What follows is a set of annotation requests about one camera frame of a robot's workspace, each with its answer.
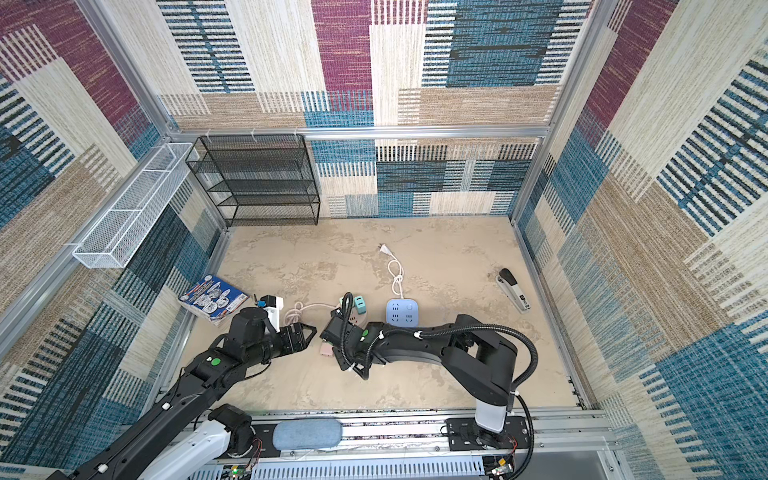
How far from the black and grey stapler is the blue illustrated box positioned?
2.77ft

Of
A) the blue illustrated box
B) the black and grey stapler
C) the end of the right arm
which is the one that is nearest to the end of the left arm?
the end of the right arm

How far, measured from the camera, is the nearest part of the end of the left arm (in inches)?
23.9

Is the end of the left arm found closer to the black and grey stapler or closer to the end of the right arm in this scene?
the end of the right arm

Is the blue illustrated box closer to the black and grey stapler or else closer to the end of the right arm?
the end of the right arm

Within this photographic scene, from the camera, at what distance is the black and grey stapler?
96cm

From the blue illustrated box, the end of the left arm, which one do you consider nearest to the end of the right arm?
the end of the left arm

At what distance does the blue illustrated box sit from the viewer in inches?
37.0

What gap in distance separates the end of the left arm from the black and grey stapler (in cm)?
65

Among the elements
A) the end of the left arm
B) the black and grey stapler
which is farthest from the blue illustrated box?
the black and grey stapler

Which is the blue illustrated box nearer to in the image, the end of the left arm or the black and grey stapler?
the end of the left arm

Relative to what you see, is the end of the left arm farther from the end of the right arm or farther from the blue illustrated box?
the blue illustrated box

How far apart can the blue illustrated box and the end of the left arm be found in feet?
1.12
